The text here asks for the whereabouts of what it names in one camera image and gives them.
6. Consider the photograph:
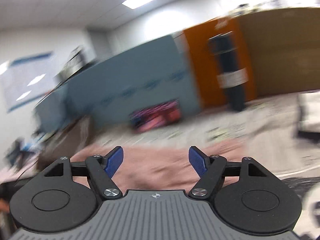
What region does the blue framed wall poster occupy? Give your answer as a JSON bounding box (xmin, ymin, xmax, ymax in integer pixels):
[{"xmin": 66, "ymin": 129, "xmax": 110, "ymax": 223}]
[{"xmin": 1, "ymin": 51, "xmax": 59, "ymax": 112}]

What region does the brown cardboard box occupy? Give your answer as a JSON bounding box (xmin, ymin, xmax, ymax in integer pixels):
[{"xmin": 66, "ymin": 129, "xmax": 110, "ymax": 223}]
[{"xmin": 236, "ymin": 8, "xmax": 320, "ymax": 96}]

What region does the dark thermos bottle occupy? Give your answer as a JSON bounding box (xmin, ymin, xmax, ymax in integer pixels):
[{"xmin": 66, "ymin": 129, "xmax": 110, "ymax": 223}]
[{"xmin": 208, "ymin": 31, "xmax": 248, "ymax": 112}]

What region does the pink knitted cardigan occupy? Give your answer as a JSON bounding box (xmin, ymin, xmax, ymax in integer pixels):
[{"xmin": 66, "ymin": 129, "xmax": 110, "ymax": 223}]
[{"xmin": 71, "ymin": 139, "xmax": 246, "ymax": 193}]

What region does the smartphone with lit screen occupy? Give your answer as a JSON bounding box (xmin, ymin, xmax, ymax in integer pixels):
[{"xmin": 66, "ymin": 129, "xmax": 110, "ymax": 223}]
[{"xmin": 129, "ymin": 100, "xmax": 182, "ymax": 133}]

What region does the patterned grey bed sheet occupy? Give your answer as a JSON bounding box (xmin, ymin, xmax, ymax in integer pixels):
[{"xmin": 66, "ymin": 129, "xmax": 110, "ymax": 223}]
[{"xmin": 94, "ymin": 93, "xmax": 319, "ymax": 179}]

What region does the orange cardboard box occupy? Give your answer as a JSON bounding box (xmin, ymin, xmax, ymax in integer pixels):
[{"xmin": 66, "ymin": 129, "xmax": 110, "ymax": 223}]
[{"xmin": 183, "ymin": 17, "xmax": 258, "ymax": 109}]

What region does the black white pouch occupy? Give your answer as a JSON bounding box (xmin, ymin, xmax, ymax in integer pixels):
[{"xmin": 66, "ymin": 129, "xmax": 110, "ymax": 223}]
[{"xmin": 297, "ymin": 90, "xmax": 319, "ymax": 144}]

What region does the large blue cardboard box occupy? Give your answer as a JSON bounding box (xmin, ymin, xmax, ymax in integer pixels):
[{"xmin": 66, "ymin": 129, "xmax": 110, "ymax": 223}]
[{"xmin": 67, "ymin": 35, "xmax": 201, "ymax": 128}]

